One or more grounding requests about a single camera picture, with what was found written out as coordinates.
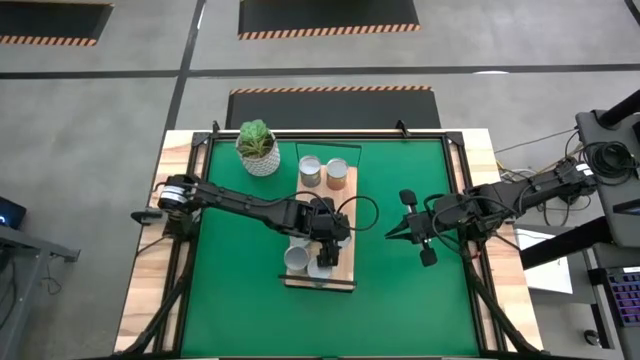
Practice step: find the white paper sheet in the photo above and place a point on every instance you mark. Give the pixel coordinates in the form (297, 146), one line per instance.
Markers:
(550, 280)

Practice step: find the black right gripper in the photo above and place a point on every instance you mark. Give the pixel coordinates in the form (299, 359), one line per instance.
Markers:
(442, 220)

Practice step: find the grey desk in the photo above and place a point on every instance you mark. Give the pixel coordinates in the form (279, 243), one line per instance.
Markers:
(565, 325)
(20, 250)

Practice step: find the silver can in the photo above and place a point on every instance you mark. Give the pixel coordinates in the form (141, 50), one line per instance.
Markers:
(301, 241)

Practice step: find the blue berries can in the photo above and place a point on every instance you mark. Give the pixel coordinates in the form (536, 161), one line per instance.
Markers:
(314, 273)

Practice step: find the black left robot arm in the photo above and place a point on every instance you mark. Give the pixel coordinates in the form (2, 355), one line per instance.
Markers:
(235, 202)

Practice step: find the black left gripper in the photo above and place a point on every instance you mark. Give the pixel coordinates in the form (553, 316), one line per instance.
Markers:
(317, 222)

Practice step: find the black metal table frame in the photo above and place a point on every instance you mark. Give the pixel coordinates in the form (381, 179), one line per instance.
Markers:
(220, 135)

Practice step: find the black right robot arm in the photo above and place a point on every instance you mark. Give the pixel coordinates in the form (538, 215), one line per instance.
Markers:
(525, 192)

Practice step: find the black table-edge bracket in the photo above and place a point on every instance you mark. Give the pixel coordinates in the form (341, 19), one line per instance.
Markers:
(146, 216)

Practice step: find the grey equipment cart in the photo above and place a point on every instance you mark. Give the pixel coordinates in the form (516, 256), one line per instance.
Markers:
(587, 125)

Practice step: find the green table mat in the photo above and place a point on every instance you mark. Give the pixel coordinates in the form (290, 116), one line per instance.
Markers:
(350, 330)

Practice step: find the wooden board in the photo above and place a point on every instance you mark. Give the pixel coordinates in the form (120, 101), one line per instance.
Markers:
(345, 267)

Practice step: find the black device with blue light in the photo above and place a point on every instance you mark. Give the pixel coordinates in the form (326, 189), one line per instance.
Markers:
(12, 210)

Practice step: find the green pears can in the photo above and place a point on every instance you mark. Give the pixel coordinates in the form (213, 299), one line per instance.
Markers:
(296, 257)

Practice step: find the tall can orange label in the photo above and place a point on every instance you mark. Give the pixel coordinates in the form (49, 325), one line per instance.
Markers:
(337, 169)

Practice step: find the backlit keyboard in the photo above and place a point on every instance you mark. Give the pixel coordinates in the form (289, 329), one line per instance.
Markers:
(627, 300)

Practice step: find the tall can grey-blue label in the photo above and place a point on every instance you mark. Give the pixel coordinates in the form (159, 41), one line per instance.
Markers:
(310, 166)

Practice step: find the potted succulent in white pot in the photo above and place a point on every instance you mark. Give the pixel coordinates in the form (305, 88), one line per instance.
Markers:
(260, 160)

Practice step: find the black computer mouse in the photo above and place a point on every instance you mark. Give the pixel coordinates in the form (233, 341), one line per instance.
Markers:
(592, 338)

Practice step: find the black stand beam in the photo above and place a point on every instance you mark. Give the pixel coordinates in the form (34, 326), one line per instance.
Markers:
(560, 247)

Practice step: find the black striped-edge floor mat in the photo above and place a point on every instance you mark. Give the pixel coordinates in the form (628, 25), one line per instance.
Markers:
(50, 20)
(325, 15)
(330, 107)

